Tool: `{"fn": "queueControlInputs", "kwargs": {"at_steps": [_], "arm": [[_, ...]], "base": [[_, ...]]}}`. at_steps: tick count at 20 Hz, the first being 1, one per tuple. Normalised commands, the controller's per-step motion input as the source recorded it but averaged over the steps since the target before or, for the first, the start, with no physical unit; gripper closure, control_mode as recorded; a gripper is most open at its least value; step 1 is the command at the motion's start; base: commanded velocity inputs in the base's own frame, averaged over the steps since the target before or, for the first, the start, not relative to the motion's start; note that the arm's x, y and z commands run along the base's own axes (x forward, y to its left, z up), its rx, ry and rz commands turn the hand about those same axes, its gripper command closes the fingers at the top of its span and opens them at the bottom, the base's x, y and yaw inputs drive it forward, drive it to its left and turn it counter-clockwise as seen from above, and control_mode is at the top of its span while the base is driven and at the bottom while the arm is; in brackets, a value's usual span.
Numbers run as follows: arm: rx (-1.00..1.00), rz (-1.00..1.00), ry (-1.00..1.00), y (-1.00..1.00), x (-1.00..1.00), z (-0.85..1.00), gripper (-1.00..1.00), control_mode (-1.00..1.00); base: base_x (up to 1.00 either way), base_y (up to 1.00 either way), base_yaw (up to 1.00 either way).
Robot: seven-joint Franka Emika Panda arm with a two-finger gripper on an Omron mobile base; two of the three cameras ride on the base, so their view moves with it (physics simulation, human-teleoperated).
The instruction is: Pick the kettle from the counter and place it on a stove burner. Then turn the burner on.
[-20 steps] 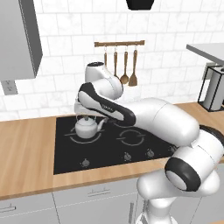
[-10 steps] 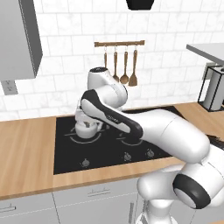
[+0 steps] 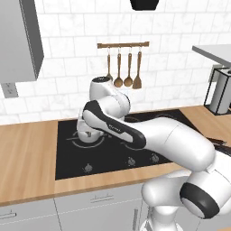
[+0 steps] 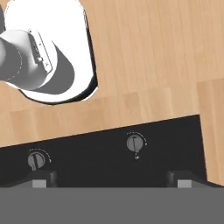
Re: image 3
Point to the wide grey drawer front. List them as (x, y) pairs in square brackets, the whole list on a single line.
[(75, 200)]

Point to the wide grey cupboard door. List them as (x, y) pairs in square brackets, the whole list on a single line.
[(99, 219)]

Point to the wooden hanging spatula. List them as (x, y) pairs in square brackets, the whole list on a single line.
[(137, 81)]

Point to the black extractor hood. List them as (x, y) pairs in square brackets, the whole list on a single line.
[(144, 4)]

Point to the wooden utensil rail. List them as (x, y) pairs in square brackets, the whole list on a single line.
[(123, 45)]

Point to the grey hob knob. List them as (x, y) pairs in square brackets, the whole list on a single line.
[(131, 161), (88, 168), (155, 157)]

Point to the wooden hanging spoon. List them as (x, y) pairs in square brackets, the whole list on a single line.
[(128, 80), (118, 81)]

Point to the grey block in stand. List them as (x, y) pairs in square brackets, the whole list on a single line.
[(221, 93)]

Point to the black glass hob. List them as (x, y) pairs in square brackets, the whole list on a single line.
[(105, 153)]

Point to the wooden hanging ladle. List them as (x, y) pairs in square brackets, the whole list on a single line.
[(108, 64)]

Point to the grey wall shelf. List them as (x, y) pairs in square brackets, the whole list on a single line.
[(215, 53)]

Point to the grey wall socket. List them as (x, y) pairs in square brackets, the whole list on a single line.
[(9, 89)]

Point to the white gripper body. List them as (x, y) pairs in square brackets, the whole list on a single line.
[(87, 136)]

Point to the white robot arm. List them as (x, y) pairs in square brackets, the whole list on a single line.
[(180, 144)]

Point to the narrow grey drawer front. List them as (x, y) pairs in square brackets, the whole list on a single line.
[(33, 212)]

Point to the grey wall cupboard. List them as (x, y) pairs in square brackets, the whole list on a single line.
[(15, 39)]

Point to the narrow grey cupboard door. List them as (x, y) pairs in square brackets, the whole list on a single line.
[(30, 225)]

